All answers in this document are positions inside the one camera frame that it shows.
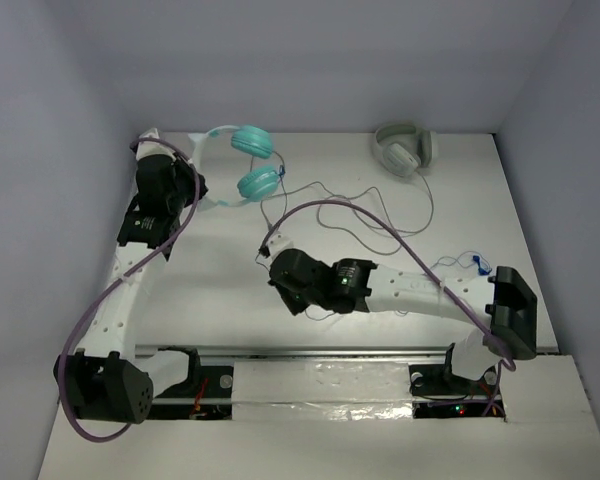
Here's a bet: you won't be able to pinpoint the purple cable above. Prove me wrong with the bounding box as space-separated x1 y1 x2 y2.
262 199 517 416
59 139 202 444

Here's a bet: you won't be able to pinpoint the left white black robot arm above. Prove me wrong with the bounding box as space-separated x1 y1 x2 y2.
53 137 207 443

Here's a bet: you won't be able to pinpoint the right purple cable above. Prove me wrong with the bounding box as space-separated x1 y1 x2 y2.
262 199 517 416

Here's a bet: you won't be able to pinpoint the white grey headphones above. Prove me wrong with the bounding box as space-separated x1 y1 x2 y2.
371 122 439 179

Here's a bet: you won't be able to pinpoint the metal base rail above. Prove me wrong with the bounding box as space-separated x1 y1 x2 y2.
149 347 506 421

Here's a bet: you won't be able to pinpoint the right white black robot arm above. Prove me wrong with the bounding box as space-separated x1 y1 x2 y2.
268 248 538 393

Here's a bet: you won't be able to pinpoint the teal cat ear headphones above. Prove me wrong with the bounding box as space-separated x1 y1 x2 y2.
188 125 286 210

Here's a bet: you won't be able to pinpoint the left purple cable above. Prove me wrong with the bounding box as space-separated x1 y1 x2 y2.
59 139 202 444

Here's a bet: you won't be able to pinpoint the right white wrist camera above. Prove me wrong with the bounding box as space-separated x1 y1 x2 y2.
258 231 294 261

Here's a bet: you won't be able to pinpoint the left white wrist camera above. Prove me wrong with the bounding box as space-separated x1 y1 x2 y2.
131 127 176 161

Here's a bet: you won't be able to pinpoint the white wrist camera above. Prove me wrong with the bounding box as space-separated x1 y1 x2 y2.
258 231 294 261
131 127 176 161

